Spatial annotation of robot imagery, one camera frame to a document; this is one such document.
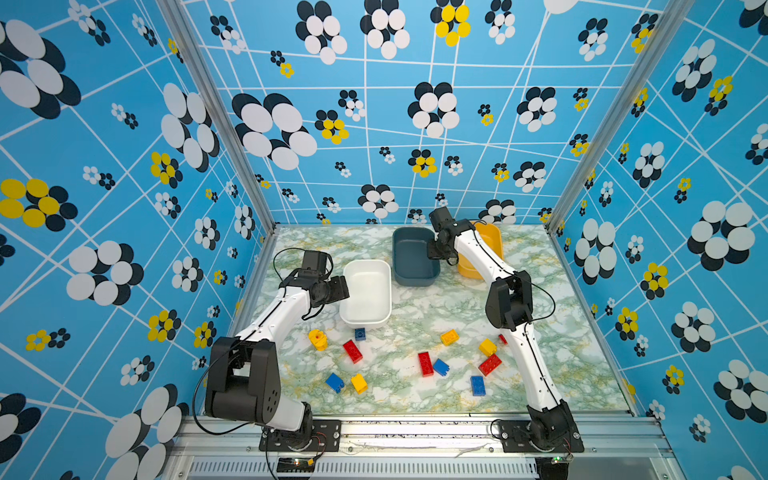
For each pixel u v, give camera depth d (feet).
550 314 2.03
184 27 2.33
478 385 2.61
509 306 2.17
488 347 2.86
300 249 2.52
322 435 2.40
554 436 2.11
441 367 2.78
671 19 2.24
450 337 2.96
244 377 1.42
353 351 2.77
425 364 2.77
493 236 3.71
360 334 2.98
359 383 2.64
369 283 3.34
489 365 2.77
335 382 2.65
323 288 2.22
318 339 2.91
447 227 2.64
